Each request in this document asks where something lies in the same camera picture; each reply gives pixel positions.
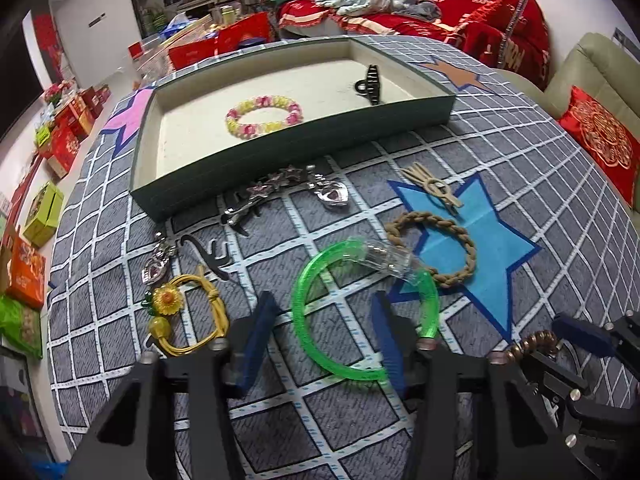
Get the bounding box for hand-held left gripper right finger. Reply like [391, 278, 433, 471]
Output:
[369, 290, 585, 480]

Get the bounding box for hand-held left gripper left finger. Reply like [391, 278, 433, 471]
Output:
[72, 290, 280, 480]

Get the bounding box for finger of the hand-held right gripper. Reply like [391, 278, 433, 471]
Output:
[551, 311, 640, 359]
[524, 348, 592, 402]

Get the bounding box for brown spiral hair tie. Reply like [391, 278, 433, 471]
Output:
[502, 331, 563, 363]

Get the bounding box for green transparent bangle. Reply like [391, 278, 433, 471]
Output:
[291, 240, 441, 381]

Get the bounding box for yellow sunflower hair tie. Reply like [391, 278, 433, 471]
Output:
[142, 267, 230, 358]

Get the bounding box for brown braided hair tie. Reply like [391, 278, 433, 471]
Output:
[385, 210, 478, 291]

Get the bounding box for small pink heart keychain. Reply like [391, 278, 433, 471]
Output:
[145, 232, 176, 286]

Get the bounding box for silver heart keychain with stars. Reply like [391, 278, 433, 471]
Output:
[220, 164, 351, 237]

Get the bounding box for beige hair clip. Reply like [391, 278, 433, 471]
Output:
[400, 162, 463, 216]

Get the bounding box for green jewelry tray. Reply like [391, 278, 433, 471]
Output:
[129, 36, 457, 222]

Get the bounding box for small black hairpin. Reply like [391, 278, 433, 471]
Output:
[180, 234, 231, 281]

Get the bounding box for red embroidered cushion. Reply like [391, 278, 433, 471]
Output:
[556, 85, 640, 208]

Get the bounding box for grey checked star tablecloth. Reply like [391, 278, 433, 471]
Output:
[47, 35, 640, 480]

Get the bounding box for green plastic packet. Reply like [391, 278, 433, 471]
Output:
[0, 295, 43, 361]

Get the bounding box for orange snack box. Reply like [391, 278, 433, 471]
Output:
[5, 235, 47, 311]

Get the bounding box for green cardboard box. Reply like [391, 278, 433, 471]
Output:
[22, 182, 66, 248]

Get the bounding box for black claw hair clip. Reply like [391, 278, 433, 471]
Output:
[354, 63, 386, 107]

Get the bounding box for beige armchair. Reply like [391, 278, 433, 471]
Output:
[492, 32, 640, 211]

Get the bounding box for red gift box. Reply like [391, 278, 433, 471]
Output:
[60, 87, 108, 133]
[37, 125, 81, 178]

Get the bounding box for red gift bag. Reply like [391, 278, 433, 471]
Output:
[216, 11, 275, 56]

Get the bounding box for metal pole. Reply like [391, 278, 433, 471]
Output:
[500, 0, 558, 68]

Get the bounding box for grey garment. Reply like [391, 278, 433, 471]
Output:
[400, 1, 443, 23]

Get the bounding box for white table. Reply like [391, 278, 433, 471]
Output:
[175, 0, 236, 11]

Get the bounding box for black television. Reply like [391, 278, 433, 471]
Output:
[0, 10, 46, 136]

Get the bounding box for pink yellow beaded bracelet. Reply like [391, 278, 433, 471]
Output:
[225, 96, 304, 141]

